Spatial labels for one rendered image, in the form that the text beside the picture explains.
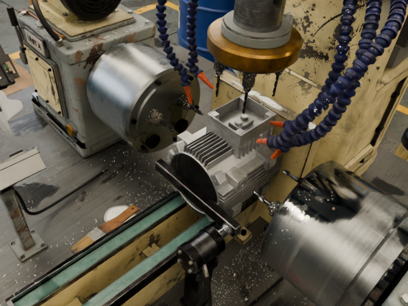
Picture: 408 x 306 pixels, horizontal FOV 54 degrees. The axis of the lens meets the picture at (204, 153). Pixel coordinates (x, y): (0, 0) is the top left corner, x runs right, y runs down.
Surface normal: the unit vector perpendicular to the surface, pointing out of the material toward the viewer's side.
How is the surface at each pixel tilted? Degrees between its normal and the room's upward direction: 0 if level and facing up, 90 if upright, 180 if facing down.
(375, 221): 13
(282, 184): 90
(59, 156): 0
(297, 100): 90
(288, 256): 77
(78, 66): 90
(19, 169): 50
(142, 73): 21
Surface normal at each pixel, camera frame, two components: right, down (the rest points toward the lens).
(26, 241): 0.69, 0.52
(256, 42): -0.09, 0.67
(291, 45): 0.07, -0.73
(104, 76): -0.52, -0.13
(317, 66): -0.72, 0.44
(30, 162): 0.57, -0.07
